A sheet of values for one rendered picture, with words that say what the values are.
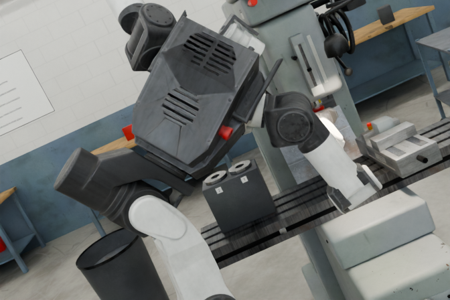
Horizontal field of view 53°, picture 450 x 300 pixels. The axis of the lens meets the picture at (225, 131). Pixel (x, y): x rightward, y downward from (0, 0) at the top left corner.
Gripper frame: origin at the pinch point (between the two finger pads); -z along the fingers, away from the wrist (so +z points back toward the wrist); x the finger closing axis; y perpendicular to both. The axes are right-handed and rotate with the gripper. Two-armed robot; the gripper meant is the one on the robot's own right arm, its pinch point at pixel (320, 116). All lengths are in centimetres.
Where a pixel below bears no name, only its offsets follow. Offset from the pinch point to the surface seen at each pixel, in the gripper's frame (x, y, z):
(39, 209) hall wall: 430, 74, -298
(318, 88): -4.5, -12.3, 12.4
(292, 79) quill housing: 2.6, -18.1, 10.7
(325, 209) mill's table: 8.4, 29.0, 14.6
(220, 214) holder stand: 45, 18, 18
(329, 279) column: 30, 87, -30
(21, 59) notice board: 359, -106, -320
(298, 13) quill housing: -7.1, -37.2, 7.6
